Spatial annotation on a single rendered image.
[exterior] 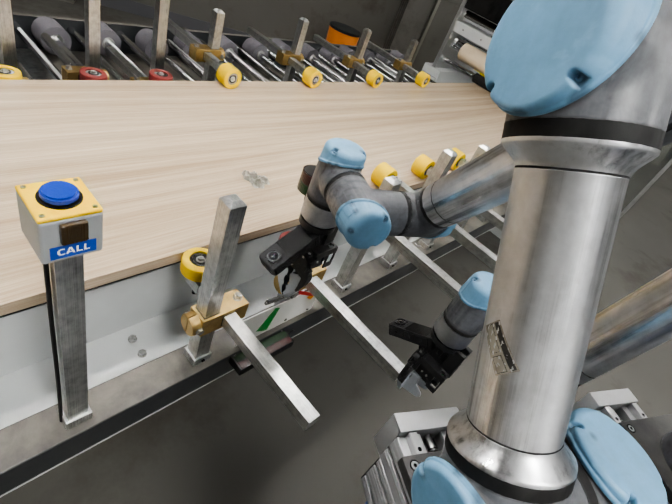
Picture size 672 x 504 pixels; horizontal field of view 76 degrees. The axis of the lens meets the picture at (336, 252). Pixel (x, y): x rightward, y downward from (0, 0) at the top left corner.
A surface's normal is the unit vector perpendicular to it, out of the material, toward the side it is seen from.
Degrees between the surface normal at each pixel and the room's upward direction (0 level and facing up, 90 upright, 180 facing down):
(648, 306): 78
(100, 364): 0
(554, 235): 73
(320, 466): 0
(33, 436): 0
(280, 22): 90
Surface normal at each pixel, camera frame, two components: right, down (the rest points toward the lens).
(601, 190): 0.07, 0.20
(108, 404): 0.33, -0.72
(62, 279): 0.66, 0.64
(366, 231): 0.33, 0.69
